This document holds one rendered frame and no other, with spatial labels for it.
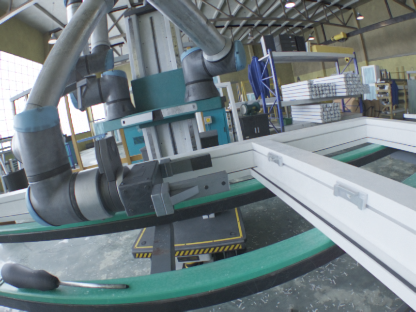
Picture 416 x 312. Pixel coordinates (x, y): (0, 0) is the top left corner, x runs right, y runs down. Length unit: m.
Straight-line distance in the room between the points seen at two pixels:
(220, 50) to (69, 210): 0.81
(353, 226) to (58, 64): 0.63
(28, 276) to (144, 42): 1.33
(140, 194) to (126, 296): 0.14
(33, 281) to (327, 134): 0.69
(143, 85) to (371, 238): 1.23
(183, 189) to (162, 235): 0.15
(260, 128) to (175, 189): 3.87
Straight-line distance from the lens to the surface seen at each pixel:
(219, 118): 4.10
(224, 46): 0.95
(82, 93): 0.71
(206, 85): 1.05
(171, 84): 1.23
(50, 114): 0.39
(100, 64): 0.92
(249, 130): 4.03
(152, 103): 1.25
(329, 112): 4.69
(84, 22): 0.66
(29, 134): 0.38
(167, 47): 1.36
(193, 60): 1.06
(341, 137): 0.66
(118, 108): 1.15
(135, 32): 1.41
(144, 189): 0.29
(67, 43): 0.60
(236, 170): 0.49
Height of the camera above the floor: 1.03
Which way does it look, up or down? 13 degrees down
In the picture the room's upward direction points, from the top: 11 degrees counter-clockwise
